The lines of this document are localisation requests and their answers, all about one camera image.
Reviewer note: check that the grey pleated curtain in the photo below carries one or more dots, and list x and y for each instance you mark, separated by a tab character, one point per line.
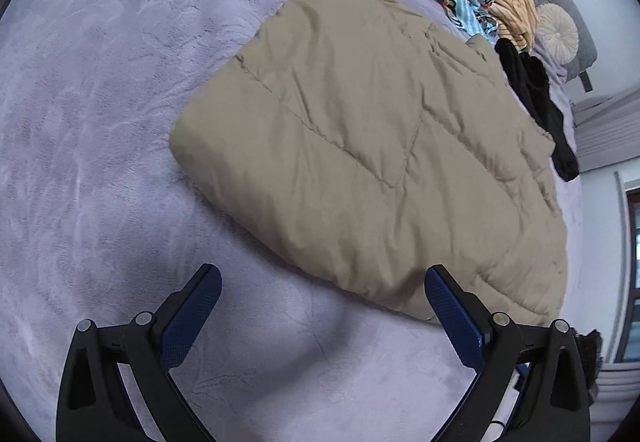
620	392
610	131

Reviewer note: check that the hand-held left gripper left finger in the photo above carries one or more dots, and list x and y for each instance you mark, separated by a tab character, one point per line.
192	317

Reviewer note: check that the black folded garment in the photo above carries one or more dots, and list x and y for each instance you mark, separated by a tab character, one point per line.
540	96

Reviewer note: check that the dark wall strip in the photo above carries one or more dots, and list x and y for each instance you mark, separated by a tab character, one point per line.
586	81

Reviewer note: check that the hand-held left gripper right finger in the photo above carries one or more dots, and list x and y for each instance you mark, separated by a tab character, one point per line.
452	317

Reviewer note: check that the beige puffer jacket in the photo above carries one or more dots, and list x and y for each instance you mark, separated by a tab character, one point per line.
350	146

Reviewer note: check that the round white cushion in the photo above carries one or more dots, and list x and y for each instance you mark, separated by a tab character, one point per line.
557	31

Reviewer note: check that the dark framed window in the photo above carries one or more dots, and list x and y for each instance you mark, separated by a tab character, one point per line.
632	247

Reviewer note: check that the dark cloth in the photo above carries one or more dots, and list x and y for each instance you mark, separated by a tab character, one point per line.
592	352

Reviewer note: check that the beige striped fleece garment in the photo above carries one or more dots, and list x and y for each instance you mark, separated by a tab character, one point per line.
515	6

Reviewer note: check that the purple plush blanket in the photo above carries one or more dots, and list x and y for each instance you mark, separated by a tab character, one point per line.
100	121

